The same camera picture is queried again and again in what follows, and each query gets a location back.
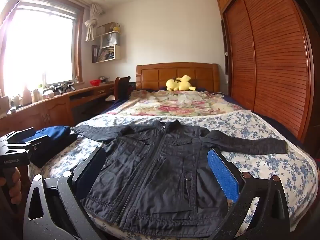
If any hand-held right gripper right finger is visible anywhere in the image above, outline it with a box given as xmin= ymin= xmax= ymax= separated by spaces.
xmin=207 ymin=148 xmax=292 ymax=240

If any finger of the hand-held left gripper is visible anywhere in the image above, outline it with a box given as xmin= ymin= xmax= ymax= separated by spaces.
xmin=1 ymin=127 xmax=35 ymax=144
xmin=25 ymin=134 xmax=52 ymax=168

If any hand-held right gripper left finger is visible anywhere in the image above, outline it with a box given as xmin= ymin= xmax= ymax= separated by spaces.
xmin=23 ymin=146 xmax=107 ymax=240

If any black jacket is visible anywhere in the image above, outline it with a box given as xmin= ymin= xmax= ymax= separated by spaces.
xmin=71 ymin=119 xmax=287 ymax=238

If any person's left hand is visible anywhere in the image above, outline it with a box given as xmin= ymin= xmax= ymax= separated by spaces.
xmin=9 ymin=169 xmax=22 ymax=206

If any tan bottle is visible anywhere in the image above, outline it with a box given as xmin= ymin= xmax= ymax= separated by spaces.
xmin=22 ymin=86 xmax=32 ymax=105

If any wooden desk cabinet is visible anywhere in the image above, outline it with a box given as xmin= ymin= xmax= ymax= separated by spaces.
xmin=0 ymin=81 xmax=118 ymax=137

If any black tripod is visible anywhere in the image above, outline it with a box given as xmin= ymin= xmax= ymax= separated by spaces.
xmin=53 ymin=82 xmax=76 ymax=95

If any navy bed sheet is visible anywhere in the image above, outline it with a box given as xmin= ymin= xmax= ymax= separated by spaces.
xmin=220 ymin=92 xmax=302 ymax=144

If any wooden chair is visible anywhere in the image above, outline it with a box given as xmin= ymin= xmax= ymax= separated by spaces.
xmin=114 ymin=76 xmax=132 ymax=101

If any pink floral quilt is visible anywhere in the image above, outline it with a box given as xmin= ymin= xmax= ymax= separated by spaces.
xmin=106 ymin=89 xmax=250 ymax=117

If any window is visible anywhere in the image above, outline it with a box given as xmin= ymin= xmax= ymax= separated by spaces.
xmin=0 ymin=0 xmax=85 ymax=94

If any yellow plush toy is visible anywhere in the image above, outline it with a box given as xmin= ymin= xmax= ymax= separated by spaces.
xmin=166 ymin=75 xmax=197 ymax=92

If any wooden headboard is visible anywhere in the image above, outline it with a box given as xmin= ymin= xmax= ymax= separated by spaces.
xmin=136 ymin=62 xmax=220 ymax=92

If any wooden slatted wardrobe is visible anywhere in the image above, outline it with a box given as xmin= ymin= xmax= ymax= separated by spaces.
xmin=217 ymin=0 xmax=316 ymax=144

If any tied cream curtain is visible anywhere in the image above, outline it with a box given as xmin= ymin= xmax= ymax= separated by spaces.
xmin=84 ymin=4 xmax=104 ymax=42

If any white wall shelf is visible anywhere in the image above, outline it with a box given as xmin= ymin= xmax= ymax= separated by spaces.
xmin=91 ymin=22 xmax=122 ymax=64

